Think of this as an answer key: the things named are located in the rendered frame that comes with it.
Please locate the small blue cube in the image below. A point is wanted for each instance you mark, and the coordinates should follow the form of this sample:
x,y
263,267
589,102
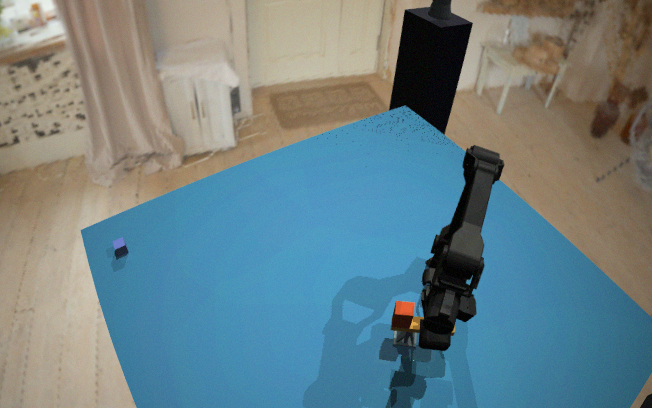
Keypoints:
x,y
120,246

